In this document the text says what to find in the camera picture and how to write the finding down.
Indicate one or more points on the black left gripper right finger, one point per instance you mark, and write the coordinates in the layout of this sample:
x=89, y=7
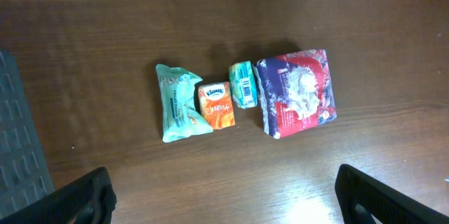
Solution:
x=363, y=199

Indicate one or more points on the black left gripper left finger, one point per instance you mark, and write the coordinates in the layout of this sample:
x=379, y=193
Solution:
x=88, y=199

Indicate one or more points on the light green wipes packet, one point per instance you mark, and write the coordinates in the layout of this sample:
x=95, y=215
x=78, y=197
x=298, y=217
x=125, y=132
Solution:
x=180, y=118

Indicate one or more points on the pink purple snack packet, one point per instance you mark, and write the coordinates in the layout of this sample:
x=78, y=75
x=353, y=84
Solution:
x=295, y=92

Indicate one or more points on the orange tissue pack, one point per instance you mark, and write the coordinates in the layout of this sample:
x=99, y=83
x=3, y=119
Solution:
x=216, y=105

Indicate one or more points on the teal tissue pack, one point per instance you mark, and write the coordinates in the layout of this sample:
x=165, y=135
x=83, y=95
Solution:
x=243, y=86

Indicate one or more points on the grey plastic mesh basket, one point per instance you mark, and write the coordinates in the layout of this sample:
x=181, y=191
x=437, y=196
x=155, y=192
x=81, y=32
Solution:
x=25, y=178

